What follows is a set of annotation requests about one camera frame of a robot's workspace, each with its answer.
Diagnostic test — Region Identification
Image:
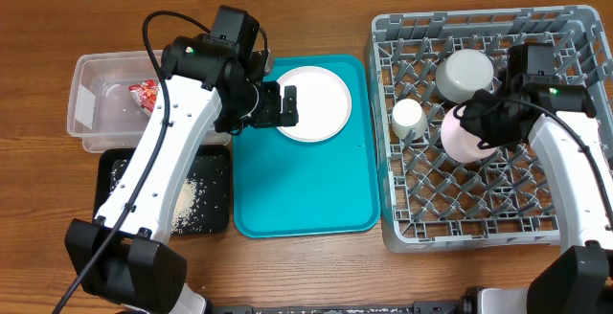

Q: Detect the grey dishwasher rack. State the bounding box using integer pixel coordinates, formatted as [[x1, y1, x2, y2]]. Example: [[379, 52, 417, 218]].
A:
[[367, 5, 612, 253]]

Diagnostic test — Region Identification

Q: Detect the grey-white bowl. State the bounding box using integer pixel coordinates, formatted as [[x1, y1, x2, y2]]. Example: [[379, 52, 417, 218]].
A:
[[435, 49, 494, 103]]

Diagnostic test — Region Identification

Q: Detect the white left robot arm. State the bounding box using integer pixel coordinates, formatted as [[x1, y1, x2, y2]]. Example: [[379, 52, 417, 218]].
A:
[[64, 6, 299, 313]]

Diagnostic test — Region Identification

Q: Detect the clear plastic bin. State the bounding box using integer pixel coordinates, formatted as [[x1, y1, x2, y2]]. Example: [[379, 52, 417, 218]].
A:
[[66, 50, 233, 154]]

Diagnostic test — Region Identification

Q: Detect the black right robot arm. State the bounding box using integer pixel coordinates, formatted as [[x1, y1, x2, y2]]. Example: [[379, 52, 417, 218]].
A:
[[441, 43, 612, 314]]

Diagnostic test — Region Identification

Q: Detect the small pink-white dish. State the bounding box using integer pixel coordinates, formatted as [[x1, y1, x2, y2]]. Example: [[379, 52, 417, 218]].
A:
[[441, 107, 497, 164]]

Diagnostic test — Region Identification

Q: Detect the large white plate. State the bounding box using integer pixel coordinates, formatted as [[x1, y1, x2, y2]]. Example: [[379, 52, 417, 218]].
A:
[[277, 66, 352, 143]]

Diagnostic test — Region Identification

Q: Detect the teal serving tray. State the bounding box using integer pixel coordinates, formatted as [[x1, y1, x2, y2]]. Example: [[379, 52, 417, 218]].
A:
[[233, 55, 380, 238]]

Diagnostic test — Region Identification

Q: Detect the white rice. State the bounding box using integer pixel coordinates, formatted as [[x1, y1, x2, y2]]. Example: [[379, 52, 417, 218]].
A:
[[110, 158, 230, 236]]

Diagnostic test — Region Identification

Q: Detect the cream plastic cup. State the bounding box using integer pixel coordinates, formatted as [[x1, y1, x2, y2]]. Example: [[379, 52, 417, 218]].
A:
[[392, 99, 428, 140]]

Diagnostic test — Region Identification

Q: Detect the black plastic tray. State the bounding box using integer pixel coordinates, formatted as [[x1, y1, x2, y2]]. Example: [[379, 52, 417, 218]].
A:
[[93, 146, 232, 236]]

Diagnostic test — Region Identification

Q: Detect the red snack wrapper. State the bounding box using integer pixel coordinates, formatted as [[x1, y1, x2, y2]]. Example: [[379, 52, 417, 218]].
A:
[[128, 79, 158, 116]]

